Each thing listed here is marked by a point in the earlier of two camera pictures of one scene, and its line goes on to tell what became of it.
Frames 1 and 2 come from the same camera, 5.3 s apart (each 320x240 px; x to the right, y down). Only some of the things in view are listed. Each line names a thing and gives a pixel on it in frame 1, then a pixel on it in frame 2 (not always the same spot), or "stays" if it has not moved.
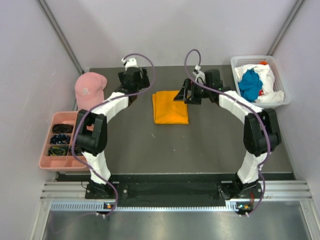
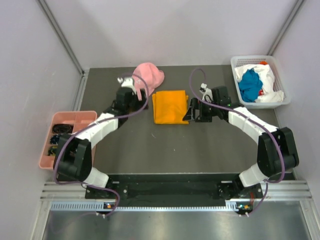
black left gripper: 143,82 → 140,104
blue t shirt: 250,85 stays
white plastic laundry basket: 259,79 stays
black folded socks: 62,128 stays
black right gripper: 183,94 → 195,105
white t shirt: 270,95 stays
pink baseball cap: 89,88 → 153,77
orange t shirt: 167,111 stays
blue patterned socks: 59,139 stays
